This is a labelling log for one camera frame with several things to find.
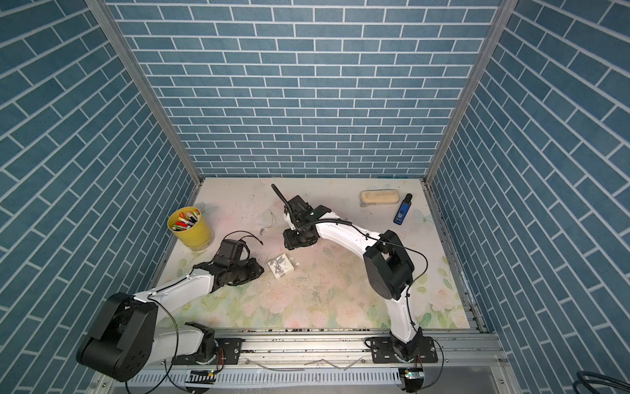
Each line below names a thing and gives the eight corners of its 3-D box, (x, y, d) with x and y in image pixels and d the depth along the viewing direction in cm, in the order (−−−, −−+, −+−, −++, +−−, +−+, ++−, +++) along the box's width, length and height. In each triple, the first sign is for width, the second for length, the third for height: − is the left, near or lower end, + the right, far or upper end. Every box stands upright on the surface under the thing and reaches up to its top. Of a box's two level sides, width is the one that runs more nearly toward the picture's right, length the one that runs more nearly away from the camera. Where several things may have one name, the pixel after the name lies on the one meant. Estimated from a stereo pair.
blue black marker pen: (391, 222, 107) (394, 215, 104) (404, 199, 116) (407, 192, 112) (399, 226, 106) (402, 219, 102) (412, 203, 115) (415, 196, 111)
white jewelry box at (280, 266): (278, 281, 89) (276, 277, 87) (269, 267, 93) (267, 263, 90) (295, 270, 92) (294, 266, 90) (285, 256, 96) (284, 252, 93)
